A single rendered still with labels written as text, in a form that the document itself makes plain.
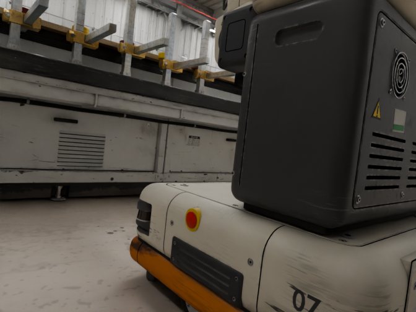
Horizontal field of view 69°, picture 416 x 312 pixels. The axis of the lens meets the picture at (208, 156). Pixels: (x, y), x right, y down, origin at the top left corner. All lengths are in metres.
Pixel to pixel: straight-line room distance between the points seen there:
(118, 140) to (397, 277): 1.66
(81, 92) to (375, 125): 1.34
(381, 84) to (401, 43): 0.11
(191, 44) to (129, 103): 9.46
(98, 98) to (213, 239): 1.17
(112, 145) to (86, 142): 0.15
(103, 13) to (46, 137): 8.12
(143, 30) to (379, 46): 9.77
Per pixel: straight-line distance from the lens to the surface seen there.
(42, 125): 1.81
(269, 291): 0.56
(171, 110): 1.85
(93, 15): 9.65
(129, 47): 1.72
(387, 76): 0.62
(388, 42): 0.62
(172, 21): 1.90
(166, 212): 0.77
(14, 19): 1.58
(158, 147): 2.06
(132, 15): 1.77
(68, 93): 1.61
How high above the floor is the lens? 0.42
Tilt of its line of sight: 3 degrees down
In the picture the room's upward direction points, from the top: 6 degrees clockwise
